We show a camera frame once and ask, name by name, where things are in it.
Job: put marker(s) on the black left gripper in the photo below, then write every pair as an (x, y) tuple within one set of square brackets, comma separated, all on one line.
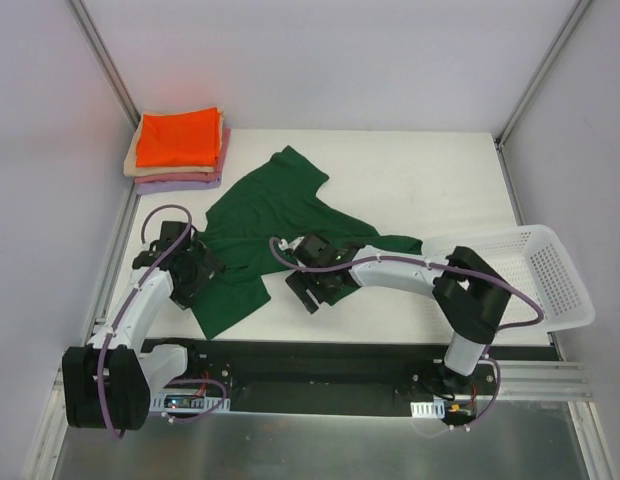
[(199, 279)]

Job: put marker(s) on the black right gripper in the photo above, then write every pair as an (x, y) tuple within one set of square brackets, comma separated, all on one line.
[(306, 288)]

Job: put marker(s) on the dark green t-shirt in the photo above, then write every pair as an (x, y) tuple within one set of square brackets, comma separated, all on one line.
[(278, 199)]

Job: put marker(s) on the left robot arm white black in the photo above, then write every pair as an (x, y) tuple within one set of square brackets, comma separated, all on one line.
[(108, 382)]

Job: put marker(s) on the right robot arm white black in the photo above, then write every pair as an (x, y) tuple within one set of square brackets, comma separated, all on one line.
[(471, 295)]

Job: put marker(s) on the folded lavender t-shirt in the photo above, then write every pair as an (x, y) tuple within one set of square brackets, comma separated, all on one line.
[(174, 186)]

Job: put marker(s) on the folded pink t-shirt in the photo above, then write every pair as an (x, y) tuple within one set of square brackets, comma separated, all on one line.
[(193, 176)]

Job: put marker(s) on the folded beige t-shirt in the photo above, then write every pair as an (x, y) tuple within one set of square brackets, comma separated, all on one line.
[(130, 169)]

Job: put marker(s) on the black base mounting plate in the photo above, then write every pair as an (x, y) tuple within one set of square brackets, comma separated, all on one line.
[(335, 379)]

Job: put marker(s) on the folded orange t-shirt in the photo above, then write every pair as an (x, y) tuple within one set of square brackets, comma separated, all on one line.
[(191, 139)]

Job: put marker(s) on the white plastic perforated basket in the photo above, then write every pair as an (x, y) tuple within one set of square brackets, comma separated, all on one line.
[(533, 260)]

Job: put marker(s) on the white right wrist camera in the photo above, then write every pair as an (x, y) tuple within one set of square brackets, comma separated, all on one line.
[(290, 246)]

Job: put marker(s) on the left white cable duct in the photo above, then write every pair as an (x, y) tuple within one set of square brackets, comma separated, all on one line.
[(188, 404)]

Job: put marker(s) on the white cable duct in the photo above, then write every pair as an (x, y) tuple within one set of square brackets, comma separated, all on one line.
[(188, 404), (434, 409)]

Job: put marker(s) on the right white cable duct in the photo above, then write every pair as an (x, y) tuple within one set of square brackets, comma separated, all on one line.
[(434, 409)]

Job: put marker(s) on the left aluminium corner post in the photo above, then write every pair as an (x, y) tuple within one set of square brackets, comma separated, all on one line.
[(90, 30)]

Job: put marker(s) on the aluminium corner post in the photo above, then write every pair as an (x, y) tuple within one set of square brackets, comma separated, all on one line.
[(90, 30), (561, 39)]

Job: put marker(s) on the right aluminium corner post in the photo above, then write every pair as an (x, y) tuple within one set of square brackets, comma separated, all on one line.
[(561, 39)]

